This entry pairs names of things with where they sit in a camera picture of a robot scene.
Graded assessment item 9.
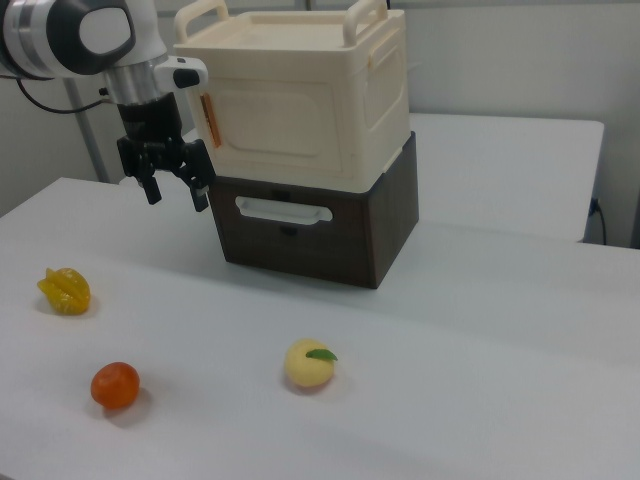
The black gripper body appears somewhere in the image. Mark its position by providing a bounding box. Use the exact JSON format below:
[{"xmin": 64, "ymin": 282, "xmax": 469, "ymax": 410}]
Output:
[{"xmin": 117, "ymin": 92, "xmax": 182, "ymax": 151}]

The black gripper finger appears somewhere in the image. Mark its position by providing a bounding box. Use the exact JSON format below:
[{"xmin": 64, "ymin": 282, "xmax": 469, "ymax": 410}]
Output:
[
  {"xmin": 116, "ymin": 136, "xmax": 174, "ymax": 205},
  {"xmin": 171, "ymin": 137, "xmax": 216, "ymax": 213}
]

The cream cabinet door orange handle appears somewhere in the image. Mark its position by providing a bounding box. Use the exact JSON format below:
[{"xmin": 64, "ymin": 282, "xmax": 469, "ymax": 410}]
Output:
[{"xmin": 198, "ymin": 78, "xmax": 362, "ymax": 179}]

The cream plastic cabinet box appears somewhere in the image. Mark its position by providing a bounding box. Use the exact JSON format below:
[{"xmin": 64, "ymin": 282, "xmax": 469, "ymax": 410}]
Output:
[{"xmin": 172, "ymin": 0, "xmax": 412, "ymax": 194}]

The grey metal pole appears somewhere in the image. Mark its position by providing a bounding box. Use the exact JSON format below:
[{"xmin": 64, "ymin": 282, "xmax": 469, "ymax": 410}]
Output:
[{"xmin": 63, "ymin": 78, "xmax": 112, "ymax": 184}]

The yellow toy starfruit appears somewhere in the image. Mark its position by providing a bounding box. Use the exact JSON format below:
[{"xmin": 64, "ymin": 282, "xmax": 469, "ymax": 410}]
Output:
[{"xmin": 35, "ymin": 266, "xmax": 93, "ymax": 317}]

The dark brown drawer box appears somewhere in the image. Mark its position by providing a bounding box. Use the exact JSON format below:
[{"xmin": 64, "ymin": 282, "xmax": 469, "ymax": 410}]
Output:
[{"xmin": 201, "ymin": 130, "xmax": 421, "ymax": 291}]

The orange toy tangerine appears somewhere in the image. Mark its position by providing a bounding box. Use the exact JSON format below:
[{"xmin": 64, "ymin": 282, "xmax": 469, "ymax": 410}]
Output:
[{"xmin": 90, "ymin": 361, "xmax": 141, "ymax": 411}]

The yellow toy fruit green leaf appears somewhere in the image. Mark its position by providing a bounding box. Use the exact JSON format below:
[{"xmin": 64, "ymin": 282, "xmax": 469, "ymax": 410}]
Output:
[{"xmin": 283, "ymin": 338, "xmax": 339, "ymax": 389}]

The white drawer handle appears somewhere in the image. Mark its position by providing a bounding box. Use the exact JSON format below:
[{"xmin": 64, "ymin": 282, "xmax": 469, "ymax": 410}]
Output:
[{"xmin": 234, "ymin": 195, "xmax": 334, "ymax": 226}]

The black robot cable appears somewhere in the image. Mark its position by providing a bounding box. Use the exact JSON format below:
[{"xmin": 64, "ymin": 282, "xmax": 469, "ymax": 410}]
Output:
[{"xmin": 16, "ymin": 76, "xmax": 110, "ymax": 115}]

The black wall plug cable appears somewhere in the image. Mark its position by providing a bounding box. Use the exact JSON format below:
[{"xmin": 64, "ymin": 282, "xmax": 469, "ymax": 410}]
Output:
[{"xmin": 588, "ymin": 196, "xmax": 609, "ymax": 246}]

